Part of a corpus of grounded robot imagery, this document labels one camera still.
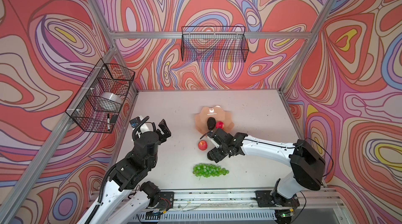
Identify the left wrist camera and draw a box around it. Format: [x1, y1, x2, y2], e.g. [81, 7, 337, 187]
[129, 116, 149, 130]

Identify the black wire basket wall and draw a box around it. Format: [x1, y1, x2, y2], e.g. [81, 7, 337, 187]
[181, 26, 249, 63]
[66, 60, 135, 133]

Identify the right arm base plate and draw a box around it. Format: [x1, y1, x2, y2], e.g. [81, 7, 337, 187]
[254, 190, 300, 208]

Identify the aluminium frame post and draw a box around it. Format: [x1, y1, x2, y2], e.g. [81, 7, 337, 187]
[279, 0, 349, 94]

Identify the pink faceted fruit bowl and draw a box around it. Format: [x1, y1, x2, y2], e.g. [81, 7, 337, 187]
[194, 106, 235, 134]

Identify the black wire basket left wall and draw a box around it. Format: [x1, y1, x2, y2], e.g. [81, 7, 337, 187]
[66, 60, 135, 133]

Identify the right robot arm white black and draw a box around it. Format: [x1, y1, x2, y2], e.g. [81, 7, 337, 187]
[205, 128, 326, 206]

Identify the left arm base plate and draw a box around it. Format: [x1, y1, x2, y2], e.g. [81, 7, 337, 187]
[148, 191, 174, 211]

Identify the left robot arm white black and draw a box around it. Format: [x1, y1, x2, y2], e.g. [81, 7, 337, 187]
[79, 117, 174, 224]

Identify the red apple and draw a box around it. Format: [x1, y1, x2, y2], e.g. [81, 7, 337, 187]
[198, 140, 208, 151]
[215, 121, 225, 129]

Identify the dark avocado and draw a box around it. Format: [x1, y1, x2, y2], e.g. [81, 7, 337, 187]
[207, 117, 216, 131]

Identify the silver tape roll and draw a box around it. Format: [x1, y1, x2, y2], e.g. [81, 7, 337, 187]
[101, 92, 123, 104]

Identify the black wire basket back wall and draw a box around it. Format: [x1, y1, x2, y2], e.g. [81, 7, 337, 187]
[181, 26, 249, 63]

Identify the green grape bunch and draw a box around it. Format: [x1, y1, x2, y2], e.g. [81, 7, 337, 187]
[192, 163, 229, 178]

